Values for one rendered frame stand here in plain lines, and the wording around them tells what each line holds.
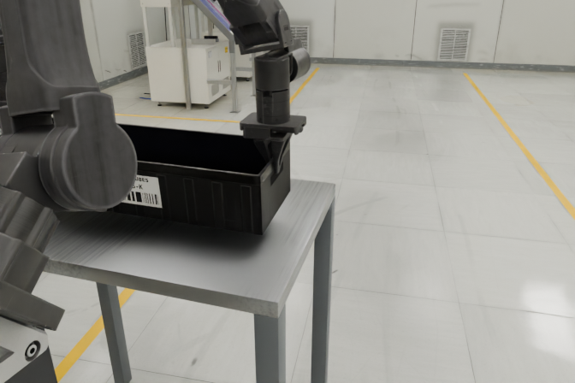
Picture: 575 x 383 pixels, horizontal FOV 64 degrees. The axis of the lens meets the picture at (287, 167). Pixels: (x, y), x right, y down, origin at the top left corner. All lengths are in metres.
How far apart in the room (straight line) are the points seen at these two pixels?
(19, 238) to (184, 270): 0.43
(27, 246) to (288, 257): 0.50
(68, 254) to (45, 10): 0.54
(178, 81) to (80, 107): 4.54
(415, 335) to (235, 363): 0.68
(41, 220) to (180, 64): 4.53
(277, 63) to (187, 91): 4.16
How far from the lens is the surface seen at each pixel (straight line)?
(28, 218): 0.40
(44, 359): 0.65
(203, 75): 4.82
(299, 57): 0.81
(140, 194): 0.87
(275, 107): 0.76
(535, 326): 2.12
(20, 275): 0.39
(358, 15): 7.51
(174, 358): 1.81
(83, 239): 0.93
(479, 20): 7.61
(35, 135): 0.44
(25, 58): 0.44
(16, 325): 0.42
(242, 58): 6.19
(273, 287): 0.74
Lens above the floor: 1.24
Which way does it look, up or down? 22 degrees down
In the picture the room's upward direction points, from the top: straight up
